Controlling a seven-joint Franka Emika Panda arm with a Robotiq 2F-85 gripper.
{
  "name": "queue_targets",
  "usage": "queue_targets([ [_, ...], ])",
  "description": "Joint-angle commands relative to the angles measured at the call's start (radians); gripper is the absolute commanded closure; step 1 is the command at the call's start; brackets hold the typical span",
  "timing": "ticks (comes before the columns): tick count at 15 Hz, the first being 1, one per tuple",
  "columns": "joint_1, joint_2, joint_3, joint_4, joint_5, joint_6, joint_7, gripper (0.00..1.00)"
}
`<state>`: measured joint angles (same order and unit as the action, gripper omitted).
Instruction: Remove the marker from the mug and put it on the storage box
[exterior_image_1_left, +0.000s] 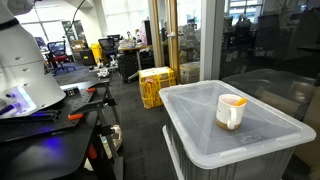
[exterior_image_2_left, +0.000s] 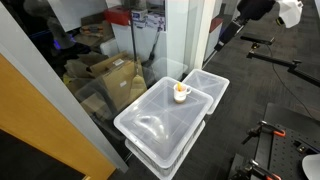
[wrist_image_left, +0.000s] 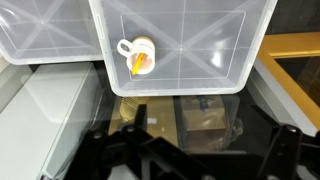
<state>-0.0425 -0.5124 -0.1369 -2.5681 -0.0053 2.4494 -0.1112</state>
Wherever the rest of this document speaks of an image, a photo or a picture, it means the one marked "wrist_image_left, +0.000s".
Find white ceramic mug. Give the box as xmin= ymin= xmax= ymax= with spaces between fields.
xmin=116 ymin=35 xmax=157 ymax=76

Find orange marker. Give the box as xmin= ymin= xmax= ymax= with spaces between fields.
xmin=131 ymin=52 xmax=146 ymax=76

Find grey partition frame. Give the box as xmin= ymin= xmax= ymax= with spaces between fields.
xmin=248 ymin=59 xmax=318 ymax=138

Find cardboard box with white label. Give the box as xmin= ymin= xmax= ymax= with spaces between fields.
xmin=109 ymin=96 xmax=179 ymax=148

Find small clear plastic storage box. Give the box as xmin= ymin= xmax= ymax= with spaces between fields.
xmin=0 ymin=0 xmax=104 ymax=66

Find cardboard box with blue print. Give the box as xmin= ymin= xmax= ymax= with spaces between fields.
xmin=181 ymin=95 xmax=231 ymax=151

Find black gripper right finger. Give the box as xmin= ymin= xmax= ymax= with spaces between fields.
xmin=248 ymin=105 xmax=320 ymax=180

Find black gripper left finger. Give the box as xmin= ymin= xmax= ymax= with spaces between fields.
xmin=63 ymin=104 xmax=214 ymax=180

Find white partition post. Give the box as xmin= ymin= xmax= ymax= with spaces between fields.
xmin=0 ymin=63 xmax=101 ymax=180

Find large clear plastic storage box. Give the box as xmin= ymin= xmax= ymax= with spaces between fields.
xmin=88 ymin=0 xmax=279 ymax=98

